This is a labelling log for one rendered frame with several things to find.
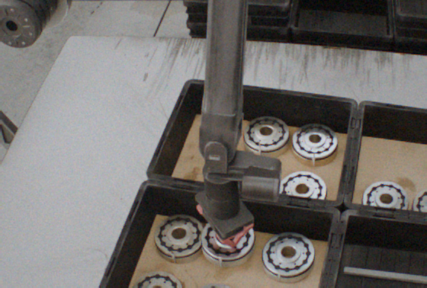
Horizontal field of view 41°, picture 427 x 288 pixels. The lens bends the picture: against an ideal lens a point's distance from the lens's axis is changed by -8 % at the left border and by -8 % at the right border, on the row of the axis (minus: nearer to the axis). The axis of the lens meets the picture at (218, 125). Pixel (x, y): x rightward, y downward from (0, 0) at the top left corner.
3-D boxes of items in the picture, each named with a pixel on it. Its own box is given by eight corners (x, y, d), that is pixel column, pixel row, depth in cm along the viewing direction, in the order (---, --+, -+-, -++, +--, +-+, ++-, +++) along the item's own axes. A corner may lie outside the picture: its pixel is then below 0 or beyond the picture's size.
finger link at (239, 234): (235, 220, 116) (233, 191, 110) (255, 245, 112) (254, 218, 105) (205, 235, 114) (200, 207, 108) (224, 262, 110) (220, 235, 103)
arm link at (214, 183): (205, 150, 101) (198, 177, 97) (247, 155, 100) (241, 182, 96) (209, 177, 106) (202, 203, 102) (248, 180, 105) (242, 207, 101)
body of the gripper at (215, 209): (226, 186, 112) (223, 160, 107) (255, 224, 106) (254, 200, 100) (194, 201, 110) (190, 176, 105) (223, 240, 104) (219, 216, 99)
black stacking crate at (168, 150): (154, 211, 130) (144, 178, 122) (193, 114, 149) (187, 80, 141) (336, 240, 120) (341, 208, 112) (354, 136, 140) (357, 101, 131)
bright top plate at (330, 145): (290, 158, 131) (290, 155, 131) (293, 123, 138) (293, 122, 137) (336, 159, 129) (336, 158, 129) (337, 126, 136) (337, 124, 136)
